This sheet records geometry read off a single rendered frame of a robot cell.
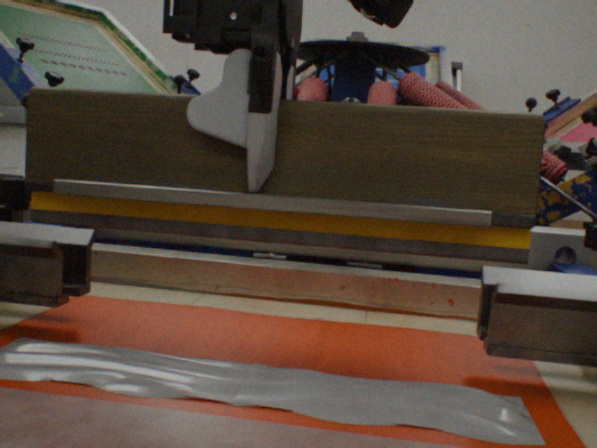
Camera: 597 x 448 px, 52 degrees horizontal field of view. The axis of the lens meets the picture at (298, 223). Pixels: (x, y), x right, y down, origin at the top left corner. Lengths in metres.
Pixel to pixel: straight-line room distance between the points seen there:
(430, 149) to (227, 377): 0.20
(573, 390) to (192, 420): 0.27
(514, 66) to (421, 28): 0.70
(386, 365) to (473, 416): 0.10
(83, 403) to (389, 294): 0.33
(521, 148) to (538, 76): 4.31
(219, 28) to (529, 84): 4.34
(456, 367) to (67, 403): 0.27
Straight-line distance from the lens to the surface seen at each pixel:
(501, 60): 4.69
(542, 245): 0.69
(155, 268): 0.65
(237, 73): 0.42
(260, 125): 0.40
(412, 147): 0.41
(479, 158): 0.42
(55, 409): 0.39
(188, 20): 0.42
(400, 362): 0.48
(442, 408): 0.39
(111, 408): 0.38
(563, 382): 0.50
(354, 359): 0.48
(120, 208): 0.47
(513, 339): 0.45
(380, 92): 1.09
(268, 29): 0.40
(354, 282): 0.61
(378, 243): 0.43
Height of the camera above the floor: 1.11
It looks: 7 degrees down
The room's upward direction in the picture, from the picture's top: 4 degrees clockwise
